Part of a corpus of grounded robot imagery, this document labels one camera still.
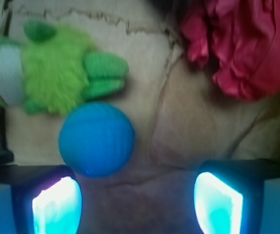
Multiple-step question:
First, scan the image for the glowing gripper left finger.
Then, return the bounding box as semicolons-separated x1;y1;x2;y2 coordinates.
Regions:
0;165;82;234

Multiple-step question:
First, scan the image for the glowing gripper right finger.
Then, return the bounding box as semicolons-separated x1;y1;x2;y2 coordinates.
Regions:
194;159;280;234

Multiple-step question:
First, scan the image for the blue ball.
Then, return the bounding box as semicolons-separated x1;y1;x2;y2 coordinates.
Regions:
58;102;135;177

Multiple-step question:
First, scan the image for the brown paper bag bin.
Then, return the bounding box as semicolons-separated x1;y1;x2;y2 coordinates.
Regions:
0;0;280;234

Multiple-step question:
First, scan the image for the green plush toy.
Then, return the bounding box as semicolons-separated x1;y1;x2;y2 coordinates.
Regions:
0;20;129;115

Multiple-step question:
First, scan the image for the red crumpled cloth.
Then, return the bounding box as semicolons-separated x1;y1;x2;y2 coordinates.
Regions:
179;0;280;101

